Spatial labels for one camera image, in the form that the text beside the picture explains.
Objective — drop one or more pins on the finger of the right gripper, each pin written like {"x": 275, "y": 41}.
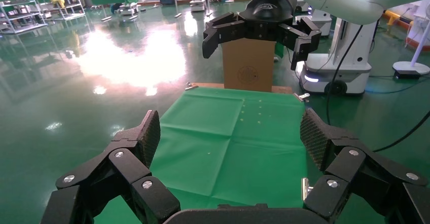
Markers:
{"x": 302, "y": 38}
{"x": 221, "y": 31}

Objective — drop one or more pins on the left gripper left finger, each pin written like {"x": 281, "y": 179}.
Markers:
{"x": 111, "y": 182}

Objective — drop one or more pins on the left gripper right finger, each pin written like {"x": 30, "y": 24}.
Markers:
{"x": 362, "y": 182}

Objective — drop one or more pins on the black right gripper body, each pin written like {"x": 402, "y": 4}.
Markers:
{"x": 268, "y": 7}

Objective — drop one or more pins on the small white robot base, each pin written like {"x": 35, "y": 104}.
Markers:
{"x": 127, "y": 9}
{"x": 198, "y": 5}

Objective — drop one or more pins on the cardboard box with round print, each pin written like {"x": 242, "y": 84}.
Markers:
{"x": 248, "y": 68}

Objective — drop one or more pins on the black box on floor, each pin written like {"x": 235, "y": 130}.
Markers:
{"x": 406, "y": 74}

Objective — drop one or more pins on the orange yellow floor barrier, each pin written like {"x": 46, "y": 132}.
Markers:
{"x": 394, "y": 16}

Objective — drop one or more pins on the white stand with round base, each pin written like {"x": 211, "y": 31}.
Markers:
{"x": 410, "y": 67}

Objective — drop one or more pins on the green table cloth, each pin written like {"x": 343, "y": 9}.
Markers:
{"x": 235, "y": 155}

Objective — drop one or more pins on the metal shelf rack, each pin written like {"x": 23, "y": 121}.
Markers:
{"x": 33, "y": 14}
{"x": 72, "y": 13}

